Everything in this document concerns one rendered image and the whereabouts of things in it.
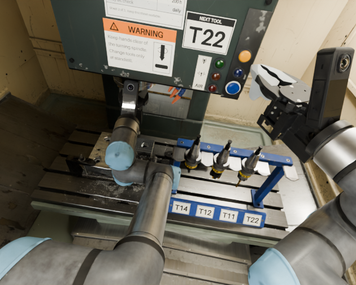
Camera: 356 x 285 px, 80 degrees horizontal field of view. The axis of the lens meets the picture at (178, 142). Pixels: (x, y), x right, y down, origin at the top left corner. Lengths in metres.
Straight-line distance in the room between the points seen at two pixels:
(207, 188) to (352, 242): 0.81
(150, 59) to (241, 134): 1.53
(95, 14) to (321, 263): 0.57
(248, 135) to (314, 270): 1.71
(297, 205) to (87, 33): 1.28
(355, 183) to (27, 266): 0.44
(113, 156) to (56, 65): 1.55
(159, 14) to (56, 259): 0.45
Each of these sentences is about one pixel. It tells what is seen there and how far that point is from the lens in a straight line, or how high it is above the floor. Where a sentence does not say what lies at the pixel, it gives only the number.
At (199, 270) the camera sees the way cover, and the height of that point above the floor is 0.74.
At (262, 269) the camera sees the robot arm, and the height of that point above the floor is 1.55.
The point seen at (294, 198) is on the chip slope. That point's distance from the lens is 1.43.
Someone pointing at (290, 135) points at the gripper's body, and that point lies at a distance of 0.42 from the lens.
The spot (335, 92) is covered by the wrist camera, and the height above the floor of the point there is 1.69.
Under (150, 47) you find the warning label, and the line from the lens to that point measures 0.52.
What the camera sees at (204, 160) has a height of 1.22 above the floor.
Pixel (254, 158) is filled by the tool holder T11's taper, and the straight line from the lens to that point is 0.81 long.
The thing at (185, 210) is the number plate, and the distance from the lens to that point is 1.01.
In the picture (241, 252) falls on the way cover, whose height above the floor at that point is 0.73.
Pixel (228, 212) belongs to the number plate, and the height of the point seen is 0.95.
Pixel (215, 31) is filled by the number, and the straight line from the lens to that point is 0.49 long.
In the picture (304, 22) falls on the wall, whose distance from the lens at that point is 1.67.
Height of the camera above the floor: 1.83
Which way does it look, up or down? 47 degrees down
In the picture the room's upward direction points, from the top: 10 degrees clockwise
